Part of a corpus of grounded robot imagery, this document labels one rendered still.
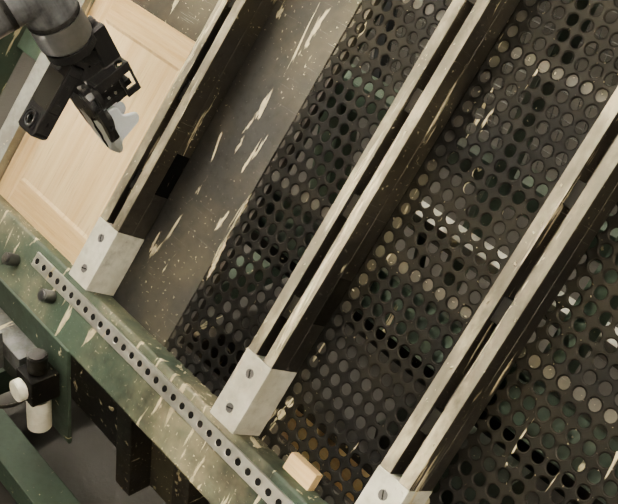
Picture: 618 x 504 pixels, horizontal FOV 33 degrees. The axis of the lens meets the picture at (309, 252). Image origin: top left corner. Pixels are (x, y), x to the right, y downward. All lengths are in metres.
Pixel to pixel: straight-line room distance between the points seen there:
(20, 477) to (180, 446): 0.91
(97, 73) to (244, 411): 0.57
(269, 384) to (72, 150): 0.72
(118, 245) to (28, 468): 0.87
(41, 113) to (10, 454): 1.35
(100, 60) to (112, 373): 0.64
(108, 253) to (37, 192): 0.32
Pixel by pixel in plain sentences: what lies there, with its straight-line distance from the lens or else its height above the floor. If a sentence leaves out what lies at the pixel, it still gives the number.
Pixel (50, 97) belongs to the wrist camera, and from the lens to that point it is 1.46.
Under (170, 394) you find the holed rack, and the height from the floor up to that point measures 0.88.
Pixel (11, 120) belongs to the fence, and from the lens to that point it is 2.26.
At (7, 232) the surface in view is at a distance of 2.17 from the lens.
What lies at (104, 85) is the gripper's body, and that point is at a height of 1.44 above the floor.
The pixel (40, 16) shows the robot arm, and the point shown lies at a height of 1.56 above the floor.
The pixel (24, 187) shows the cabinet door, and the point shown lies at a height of 0.93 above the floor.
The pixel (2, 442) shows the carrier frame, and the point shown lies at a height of 0.18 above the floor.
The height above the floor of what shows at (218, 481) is 0.84.
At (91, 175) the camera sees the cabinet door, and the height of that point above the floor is 1.02.
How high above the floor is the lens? 2.09
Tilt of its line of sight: 34 degrees down
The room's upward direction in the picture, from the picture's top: 8 degrees clockwise
